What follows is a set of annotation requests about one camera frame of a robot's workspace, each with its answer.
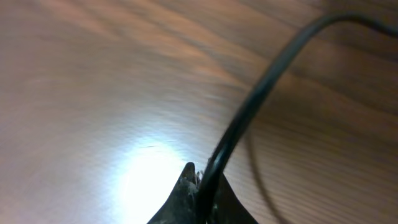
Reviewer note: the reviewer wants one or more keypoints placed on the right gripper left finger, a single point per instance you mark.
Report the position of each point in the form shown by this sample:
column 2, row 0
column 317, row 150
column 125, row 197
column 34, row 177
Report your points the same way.
column 179, row 208

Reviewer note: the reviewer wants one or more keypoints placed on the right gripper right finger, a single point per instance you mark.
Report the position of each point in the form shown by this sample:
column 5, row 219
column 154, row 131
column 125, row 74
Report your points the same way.
column 227, row 209

